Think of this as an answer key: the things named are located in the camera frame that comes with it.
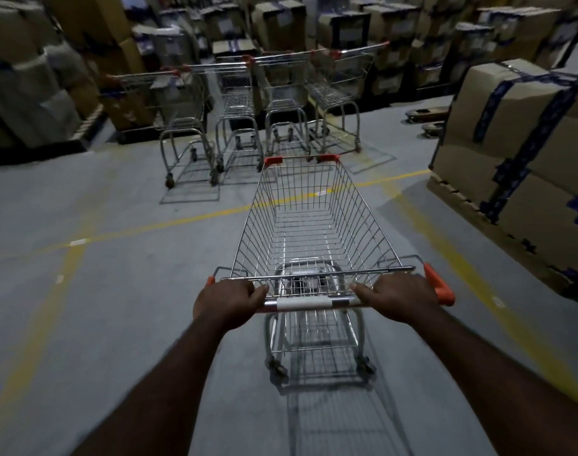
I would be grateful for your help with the plastic-wrapped cardboard box stack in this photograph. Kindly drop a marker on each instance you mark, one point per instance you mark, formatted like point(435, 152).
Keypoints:
point(27, 75)

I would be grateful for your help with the person's left thumb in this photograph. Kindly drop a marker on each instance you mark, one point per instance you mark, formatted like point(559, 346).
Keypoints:
point(259, 294)

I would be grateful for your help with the low pallet truck fork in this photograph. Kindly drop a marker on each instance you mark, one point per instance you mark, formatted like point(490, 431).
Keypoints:
point(433, 129)
point(426, 113)

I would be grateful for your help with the large blue-taped cardboard box stack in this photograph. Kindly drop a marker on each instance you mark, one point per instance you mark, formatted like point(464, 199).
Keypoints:
point(521, 137)

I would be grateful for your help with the person's right forearm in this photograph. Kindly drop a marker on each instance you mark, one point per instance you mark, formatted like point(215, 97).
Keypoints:
point(498, 389)

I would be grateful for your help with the person's left forearm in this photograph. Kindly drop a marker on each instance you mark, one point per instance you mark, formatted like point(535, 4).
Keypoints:
point(165, 398)

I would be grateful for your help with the brown cardboard box stack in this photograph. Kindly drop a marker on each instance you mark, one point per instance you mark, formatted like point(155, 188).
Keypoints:
point(113, 42)

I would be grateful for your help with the person's right hand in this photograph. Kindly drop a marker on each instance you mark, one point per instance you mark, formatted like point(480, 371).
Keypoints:
point(400, 296)

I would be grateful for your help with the person's left hand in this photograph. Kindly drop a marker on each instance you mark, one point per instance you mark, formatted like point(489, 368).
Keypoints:
point(227, 303)

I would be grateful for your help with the person's right thumb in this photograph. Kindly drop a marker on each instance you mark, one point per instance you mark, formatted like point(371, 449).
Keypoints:
point(363, 291)

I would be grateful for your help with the rows of stacked cardboard boxes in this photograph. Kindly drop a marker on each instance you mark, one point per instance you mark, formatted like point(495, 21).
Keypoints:
point(388, 28)

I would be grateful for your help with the dark pallet base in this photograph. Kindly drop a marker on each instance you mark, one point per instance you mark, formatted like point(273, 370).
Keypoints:
point(32, 154)

